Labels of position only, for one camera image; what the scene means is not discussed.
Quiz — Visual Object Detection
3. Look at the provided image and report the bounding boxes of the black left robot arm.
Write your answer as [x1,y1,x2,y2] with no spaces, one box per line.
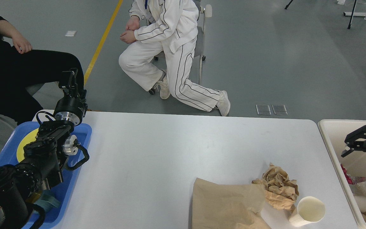
[0,68,90,229]

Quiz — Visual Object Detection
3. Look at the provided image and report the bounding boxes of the person in black trousers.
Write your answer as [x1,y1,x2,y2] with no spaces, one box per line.
[0,16,87,124]

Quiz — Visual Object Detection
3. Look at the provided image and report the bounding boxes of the white paper scrap on floor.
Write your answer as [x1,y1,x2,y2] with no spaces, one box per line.
[65,31,77,37]

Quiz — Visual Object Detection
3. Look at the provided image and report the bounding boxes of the brown paper bag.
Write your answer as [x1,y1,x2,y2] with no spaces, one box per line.
[192,178,270,229]

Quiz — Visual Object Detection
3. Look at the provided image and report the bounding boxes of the beige plastic bin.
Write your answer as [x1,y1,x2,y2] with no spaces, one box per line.
[318,119,366,229]

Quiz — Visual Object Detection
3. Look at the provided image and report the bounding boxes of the clear floor plate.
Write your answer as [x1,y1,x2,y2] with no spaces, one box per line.
[256,104,272,115]
[272,104,288,115]

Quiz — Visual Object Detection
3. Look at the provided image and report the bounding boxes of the dark teal mug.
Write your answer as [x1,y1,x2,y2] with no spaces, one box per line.
[34,190,61,213]

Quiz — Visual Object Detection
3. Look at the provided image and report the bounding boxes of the blue plastic tray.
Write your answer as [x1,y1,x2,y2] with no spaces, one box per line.
[0,121,92,229]

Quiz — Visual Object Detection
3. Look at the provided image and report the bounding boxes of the brown paper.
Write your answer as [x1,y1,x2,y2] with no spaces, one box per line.
[251,163,299,212]

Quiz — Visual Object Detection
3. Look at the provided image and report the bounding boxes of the white stand base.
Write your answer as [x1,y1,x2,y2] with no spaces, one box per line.
[336,0,366,30]

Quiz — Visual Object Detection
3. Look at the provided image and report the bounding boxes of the red round object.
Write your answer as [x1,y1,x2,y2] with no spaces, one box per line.
[340,164,362,185]

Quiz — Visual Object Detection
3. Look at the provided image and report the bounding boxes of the clear floor plate left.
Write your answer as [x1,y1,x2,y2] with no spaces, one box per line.
[256,104,272,115]

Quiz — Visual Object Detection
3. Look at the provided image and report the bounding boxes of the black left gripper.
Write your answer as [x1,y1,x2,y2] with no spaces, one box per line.
[53,68,88,126]

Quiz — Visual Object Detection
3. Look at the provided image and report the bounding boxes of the white paper cup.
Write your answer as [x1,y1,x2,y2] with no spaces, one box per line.
[354,195,366,213]

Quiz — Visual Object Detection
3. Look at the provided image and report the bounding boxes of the person in white tracksuit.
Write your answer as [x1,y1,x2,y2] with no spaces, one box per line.
[119,0,231,116]

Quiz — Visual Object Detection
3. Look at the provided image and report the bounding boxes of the yellow plastic plate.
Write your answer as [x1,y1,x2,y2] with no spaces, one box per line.
[16,129,39,163]

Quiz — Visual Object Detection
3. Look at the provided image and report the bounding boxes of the clear floor plate right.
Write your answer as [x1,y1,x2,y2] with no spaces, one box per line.
[272,104,288,115]

